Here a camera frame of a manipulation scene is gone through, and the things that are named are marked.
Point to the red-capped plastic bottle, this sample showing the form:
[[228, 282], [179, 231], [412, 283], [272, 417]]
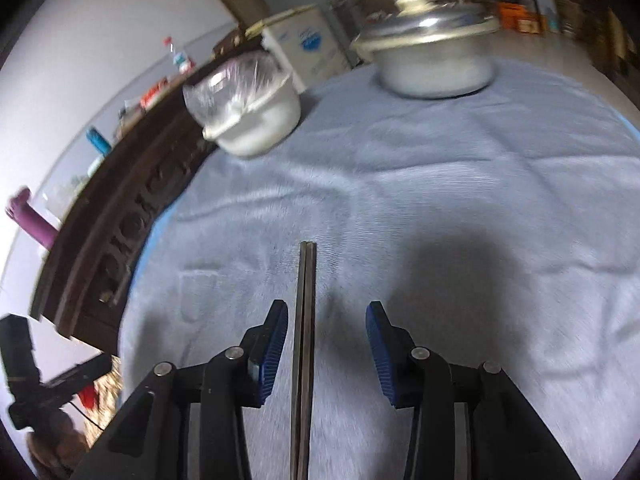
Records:
[[180, 57]]

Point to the patterned floor mat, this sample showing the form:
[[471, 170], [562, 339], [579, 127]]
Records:
[[107, 400]]

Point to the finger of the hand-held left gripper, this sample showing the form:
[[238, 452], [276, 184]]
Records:
[[85, 369]]

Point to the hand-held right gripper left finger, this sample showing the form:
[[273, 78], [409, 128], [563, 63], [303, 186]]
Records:
[[272, 352]]

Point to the purple thermos bottle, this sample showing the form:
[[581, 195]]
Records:
[[32, 220]]

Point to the brown chopstick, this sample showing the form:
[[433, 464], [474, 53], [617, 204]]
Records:
[[299, 360], [310, 335]]

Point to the white pot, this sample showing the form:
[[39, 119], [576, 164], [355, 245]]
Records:
[[262, 125]]

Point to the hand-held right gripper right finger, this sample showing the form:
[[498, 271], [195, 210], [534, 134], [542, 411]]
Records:
[[380, 352]]

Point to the dark wooden sideboard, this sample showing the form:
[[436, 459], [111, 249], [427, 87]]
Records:
[[125, 210]]

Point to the white chest freezer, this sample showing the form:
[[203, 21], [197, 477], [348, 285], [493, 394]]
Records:
[[300, 45]]

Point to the teal bottle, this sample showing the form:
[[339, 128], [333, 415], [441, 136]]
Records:
[[98, 141]]

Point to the metal pot lid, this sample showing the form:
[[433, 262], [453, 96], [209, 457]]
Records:
[[430, 25]]

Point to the grey tablecloth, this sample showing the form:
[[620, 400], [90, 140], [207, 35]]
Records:
[[450, 185]]

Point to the orange cardboard boxes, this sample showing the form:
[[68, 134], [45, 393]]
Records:
[[520, 15]]

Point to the clear plastic bag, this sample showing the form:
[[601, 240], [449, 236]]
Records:
[[225, 90]]

